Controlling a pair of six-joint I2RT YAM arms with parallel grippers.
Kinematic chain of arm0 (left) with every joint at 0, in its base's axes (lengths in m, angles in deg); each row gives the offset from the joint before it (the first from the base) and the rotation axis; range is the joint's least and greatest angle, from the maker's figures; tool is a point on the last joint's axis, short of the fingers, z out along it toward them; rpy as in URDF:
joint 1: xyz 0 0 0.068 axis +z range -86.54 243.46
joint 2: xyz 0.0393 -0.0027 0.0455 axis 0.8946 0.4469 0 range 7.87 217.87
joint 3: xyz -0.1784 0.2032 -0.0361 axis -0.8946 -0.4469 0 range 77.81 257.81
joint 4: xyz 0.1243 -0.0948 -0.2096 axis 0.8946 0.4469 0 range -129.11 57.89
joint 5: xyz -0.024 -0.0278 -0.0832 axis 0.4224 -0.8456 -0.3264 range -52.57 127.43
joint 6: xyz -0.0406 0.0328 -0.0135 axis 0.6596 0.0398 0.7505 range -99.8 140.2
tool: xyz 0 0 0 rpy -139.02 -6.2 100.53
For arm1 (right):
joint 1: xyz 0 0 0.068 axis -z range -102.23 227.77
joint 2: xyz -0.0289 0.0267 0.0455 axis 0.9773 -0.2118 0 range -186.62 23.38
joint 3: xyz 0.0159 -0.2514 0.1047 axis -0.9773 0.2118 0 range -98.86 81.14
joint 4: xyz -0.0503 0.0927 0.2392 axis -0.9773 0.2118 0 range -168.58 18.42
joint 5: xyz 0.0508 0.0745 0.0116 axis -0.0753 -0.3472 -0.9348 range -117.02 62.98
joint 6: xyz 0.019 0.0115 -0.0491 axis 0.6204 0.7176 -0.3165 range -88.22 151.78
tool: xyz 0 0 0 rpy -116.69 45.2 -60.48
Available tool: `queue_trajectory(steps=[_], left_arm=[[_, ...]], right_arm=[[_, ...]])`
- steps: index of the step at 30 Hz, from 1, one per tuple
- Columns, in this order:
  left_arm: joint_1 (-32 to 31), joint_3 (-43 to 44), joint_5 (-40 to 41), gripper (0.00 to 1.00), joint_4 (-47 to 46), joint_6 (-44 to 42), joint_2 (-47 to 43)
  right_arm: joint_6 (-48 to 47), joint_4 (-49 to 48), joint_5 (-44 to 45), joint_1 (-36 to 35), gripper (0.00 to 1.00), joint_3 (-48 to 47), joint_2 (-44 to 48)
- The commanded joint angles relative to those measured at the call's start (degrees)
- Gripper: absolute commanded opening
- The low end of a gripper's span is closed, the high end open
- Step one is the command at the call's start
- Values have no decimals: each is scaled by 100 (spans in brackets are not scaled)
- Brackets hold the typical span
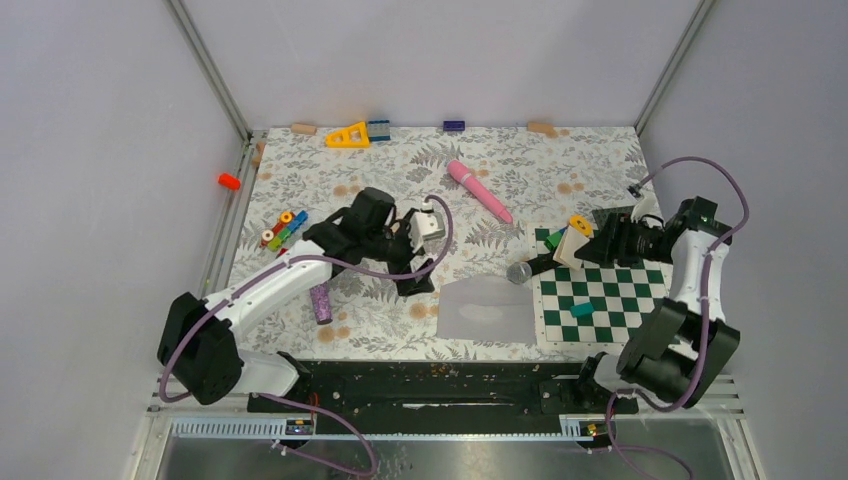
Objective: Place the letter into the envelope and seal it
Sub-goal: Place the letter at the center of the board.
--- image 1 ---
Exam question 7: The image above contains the teal block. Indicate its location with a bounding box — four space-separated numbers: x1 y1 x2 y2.
569 302 595 318

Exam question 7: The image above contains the orange red cylinder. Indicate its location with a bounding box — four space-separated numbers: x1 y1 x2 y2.
217 173 241 191

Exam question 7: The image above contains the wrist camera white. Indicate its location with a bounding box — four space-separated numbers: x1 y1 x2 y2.
628 184 658 223
407 202 446 254

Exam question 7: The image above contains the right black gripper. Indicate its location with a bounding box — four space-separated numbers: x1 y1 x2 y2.
573 212 673 268

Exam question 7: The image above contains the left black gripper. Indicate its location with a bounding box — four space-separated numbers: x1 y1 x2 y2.
365 210 436 295

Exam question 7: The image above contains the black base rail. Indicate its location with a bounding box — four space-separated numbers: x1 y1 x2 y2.
285 360 611 435

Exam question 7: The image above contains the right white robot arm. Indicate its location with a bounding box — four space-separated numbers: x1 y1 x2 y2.
575 197 741 410

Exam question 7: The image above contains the wooden block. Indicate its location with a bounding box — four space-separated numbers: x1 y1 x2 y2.
526 122 558 138
290 123 317 136

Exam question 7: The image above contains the colourful lego toy stack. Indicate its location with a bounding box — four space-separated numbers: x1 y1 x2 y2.
259 210 308 252

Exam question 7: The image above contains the dark purple lego brick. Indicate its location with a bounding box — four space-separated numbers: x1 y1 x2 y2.
442 120 466 132

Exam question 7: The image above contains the black microphone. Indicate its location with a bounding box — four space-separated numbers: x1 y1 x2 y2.
506 253 560 285

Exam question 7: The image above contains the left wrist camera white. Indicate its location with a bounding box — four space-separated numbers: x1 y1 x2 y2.
407 202 446 254

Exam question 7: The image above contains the lego toy on chessboard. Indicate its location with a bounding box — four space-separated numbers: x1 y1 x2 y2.
543 215 593 252

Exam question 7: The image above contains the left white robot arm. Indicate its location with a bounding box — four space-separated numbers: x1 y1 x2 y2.
156 187 455 411

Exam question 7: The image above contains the green white chessboard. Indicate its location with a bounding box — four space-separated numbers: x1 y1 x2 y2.
529 261 671 351

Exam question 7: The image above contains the pink toy microphone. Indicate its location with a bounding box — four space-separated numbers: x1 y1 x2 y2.
447 160 513 224

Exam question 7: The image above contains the wooden block right back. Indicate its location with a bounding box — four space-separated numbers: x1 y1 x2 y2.
526 122 558 138

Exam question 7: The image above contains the blue grey lego brick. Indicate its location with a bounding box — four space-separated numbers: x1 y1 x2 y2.
366 120 391 142

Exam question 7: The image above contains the wooden block left back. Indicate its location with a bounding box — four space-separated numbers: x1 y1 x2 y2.
290 123 317 136

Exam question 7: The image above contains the purple glitter microphone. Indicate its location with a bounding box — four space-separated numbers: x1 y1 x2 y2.
309 283 333 325

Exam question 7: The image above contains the yellow triangle toy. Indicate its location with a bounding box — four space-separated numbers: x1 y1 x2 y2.
325 122 370 149

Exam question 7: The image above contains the floral table mat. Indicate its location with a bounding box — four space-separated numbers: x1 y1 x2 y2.
209 125 694 364

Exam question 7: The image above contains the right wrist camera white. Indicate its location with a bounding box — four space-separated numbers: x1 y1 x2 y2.
628 184 658 223

